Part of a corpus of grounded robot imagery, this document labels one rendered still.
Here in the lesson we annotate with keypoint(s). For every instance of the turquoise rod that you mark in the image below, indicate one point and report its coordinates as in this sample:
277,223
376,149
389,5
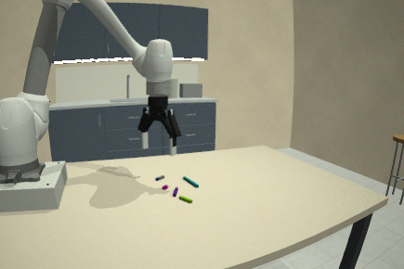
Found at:
191,182

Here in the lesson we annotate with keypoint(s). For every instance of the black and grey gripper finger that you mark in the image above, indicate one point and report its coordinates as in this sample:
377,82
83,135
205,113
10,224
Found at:
169,127
144,125

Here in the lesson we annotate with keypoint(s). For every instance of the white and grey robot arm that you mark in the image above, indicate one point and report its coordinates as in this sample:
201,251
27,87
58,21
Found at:
19,127

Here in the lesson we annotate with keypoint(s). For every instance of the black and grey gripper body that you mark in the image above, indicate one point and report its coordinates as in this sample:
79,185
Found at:
161,102

